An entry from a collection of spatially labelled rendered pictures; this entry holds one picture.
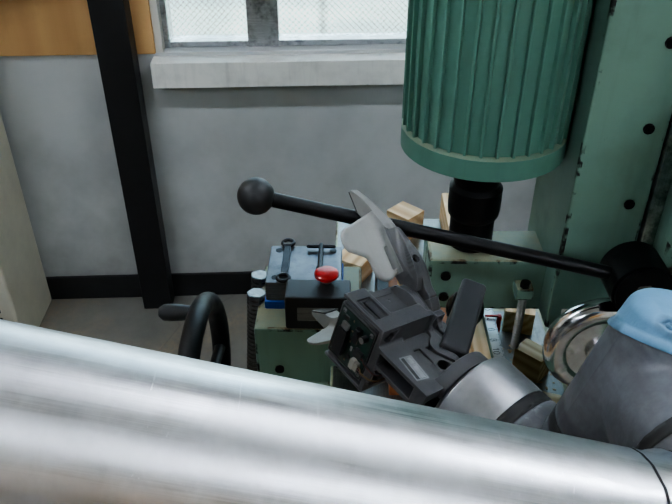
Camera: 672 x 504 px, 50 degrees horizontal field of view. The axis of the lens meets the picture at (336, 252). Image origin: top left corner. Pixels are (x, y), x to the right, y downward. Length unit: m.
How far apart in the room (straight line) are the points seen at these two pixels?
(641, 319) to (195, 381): 0.28
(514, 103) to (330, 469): 0.48
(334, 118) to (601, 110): 1.56
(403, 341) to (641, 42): 0.35
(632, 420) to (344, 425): 0.21
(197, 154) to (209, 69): 0.31
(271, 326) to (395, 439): 0.61
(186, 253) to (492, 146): 1.87
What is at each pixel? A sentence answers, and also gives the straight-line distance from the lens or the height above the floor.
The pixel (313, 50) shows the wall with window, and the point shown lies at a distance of 2.17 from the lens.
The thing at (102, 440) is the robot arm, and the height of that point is 1.33.
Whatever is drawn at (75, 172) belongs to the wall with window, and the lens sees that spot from 2.42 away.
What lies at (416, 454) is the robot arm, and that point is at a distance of 0.31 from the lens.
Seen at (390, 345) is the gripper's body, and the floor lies 1.14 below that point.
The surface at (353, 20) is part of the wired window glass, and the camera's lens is 2.22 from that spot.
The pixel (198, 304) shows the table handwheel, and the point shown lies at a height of 0.95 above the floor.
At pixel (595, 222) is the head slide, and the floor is 1.14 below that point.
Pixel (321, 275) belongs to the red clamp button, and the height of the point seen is 1.02.
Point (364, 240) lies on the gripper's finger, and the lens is 0.64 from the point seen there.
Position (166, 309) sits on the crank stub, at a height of 0.91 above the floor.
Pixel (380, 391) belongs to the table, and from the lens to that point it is 0.91.
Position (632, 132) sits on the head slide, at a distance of 0.77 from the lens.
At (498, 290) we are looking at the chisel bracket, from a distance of 0.88.
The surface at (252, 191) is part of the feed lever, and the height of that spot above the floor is 1.22.
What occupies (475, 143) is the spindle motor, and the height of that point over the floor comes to 1.24.
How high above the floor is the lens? 1.54
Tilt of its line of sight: 34 degrees down
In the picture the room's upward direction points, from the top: straight up
